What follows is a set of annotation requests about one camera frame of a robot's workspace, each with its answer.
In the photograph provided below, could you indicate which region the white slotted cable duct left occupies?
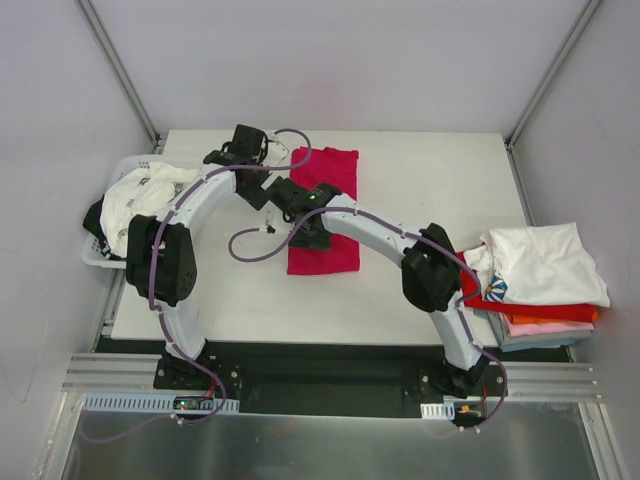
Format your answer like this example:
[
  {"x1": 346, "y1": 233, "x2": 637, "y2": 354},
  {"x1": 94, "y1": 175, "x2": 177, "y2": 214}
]
[{"x1": 83, "y1": 393, "x2": 240, "y2": 415}]

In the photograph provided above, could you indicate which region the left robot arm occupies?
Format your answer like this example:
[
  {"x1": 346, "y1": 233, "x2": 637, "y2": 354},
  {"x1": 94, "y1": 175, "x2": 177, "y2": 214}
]
[{"x1": 126, "y1": 124, "x2": 270, "y2": 389}]

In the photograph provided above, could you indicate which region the white folded t-shirt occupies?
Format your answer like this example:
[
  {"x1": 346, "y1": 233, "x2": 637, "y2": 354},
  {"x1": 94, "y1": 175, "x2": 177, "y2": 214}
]
[{"x1": 463, "y1": 223, "x2": 610, "y2": 308}]

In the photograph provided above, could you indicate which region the white plastic laundry basket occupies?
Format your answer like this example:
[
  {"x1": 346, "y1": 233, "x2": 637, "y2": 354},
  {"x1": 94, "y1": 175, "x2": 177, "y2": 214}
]
[{"x1": 81, "y1": 154, "x2": 201, "y2": 271}]

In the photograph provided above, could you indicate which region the black garment in basket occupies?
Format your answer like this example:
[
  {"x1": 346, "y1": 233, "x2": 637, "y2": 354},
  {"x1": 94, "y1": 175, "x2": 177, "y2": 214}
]
[{"x1": 82, "y1": 197, "x2": 104, "y2": 238}]

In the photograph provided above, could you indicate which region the aluminium frame post left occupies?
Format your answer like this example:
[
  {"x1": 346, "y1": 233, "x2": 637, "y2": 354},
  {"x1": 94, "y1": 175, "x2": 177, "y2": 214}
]
[{"x1": 74, "y1": 0, "x2": 163, "y2": 153}]

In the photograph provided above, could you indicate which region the aluminium frame post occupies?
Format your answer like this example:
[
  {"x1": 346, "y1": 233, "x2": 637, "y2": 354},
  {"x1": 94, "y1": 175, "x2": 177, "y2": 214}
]
[
  {"x1": 505, "y1": 0, "x2": 604, "y2": 152},
  {"x1": 74, "y1": 0, "x2": 163, "y2": 153}
]

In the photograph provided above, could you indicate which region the red folded t-shirt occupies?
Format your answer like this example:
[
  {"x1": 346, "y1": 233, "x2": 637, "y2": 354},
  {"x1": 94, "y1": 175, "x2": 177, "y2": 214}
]
[{"x1": 458, "y1": 246, "x2": 611, "y2": 323}]

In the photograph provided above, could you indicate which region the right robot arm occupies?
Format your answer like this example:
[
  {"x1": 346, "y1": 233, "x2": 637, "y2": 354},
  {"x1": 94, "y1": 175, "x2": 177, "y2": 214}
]
[{"x1": 267, "y1": 178, "x2": 489, "y2": 398}]

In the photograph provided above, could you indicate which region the white floral print t-shirt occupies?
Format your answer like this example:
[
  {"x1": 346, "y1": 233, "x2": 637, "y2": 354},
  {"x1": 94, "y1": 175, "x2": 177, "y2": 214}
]
[{"x1": 100, "y1": 162, "x2": 199, "y2": 258}]

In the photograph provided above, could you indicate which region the white slotted cable duct right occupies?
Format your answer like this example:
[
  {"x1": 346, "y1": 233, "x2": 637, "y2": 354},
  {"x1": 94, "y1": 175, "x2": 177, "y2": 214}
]
[{"x1": 420, "y1": 401, "x2": 456, "y2": 421}]

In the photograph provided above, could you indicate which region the white slotted cable duct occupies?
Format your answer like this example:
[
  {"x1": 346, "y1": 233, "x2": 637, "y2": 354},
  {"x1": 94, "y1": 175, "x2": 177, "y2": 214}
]
[
  {"x1": 420, "y1": 401, "x2": 456, "y2": 421},
  {"x1": 83, "y1": 393, "x2": 240, "y2": 415}
]

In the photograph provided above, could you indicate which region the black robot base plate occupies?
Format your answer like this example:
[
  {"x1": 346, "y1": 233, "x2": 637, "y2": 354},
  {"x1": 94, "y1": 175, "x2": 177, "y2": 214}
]
[{"x1": 153, "y1": 341, "x2": 508, "y2": 419}]

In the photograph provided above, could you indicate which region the grey folded t-shirt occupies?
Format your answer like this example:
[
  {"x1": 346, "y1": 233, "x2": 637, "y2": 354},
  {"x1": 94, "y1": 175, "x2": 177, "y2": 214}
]
[{"x1": 487, "y1": 312, "x2": 592, "y2": 352}]

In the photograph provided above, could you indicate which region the aluminium front rail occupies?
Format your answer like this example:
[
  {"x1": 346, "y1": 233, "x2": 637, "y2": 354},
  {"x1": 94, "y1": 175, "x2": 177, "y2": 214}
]
[{"x1": 63, "y1": 353, "x2": 604, "y2": 403}]

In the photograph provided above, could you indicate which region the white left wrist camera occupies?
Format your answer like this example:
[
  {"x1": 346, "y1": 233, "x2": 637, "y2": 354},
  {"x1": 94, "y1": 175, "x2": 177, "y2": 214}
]
[{"x1": 264, "y1": 132, "x2": 290, "y2": 166}]

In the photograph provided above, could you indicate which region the pink folded t-shirt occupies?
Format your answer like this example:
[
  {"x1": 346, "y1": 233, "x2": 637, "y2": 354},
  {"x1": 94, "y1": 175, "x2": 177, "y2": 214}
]
[{"x1": 500, "y1": 321, "x2": 594, "y2": 341}]

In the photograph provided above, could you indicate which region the aluminium frame post right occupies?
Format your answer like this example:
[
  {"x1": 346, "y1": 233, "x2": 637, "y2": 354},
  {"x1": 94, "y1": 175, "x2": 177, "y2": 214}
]
[{"x1": 505, "y1": 0, "x2": 604, "y2": 152}]

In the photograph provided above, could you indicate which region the magenta t-shirt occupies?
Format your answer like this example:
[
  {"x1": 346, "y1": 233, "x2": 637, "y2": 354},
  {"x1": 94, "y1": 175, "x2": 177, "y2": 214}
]
[{"x1": 287, "y1": 147, "x2": 361, "y2": 276}]

